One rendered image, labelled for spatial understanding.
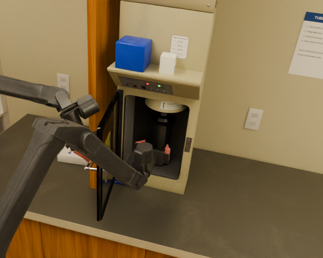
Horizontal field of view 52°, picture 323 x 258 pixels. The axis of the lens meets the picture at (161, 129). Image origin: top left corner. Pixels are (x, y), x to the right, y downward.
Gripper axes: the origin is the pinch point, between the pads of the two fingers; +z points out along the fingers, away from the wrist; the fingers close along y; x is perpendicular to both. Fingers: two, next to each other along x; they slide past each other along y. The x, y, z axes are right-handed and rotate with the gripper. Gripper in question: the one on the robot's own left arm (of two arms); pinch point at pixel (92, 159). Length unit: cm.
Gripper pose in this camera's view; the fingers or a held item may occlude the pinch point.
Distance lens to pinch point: 120.3
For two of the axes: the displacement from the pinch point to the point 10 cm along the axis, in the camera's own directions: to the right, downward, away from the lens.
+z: 3.4, 8.6, 3.8
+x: -1.5, 4.5, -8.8
